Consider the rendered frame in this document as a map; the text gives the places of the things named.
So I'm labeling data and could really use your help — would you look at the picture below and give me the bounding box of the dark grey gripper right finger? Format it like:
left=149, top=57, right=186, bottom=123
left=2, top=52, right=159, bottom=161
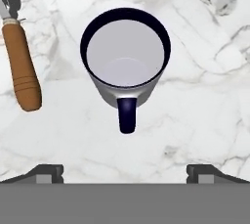
left=186, top=163, right=250, bottom=185

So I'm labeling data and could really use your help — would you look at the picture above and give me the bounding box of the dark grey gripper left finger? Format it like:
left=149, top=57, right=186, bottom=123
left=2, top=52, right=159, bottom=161
left=0, top=163, right=64, bottom=185

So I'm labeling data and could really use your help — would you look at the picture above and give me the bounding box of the wooden-handled kitchen tool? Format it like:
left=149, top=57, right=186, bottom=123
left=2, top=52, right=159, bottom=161
left=0, top=0, right=43, bottom=112

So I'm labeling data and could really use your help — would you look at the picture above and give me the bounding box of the white mug with navy handle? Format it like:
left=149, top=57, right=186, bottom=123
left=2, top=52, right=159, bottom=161
left=79, top=7, right=172, bottom=135

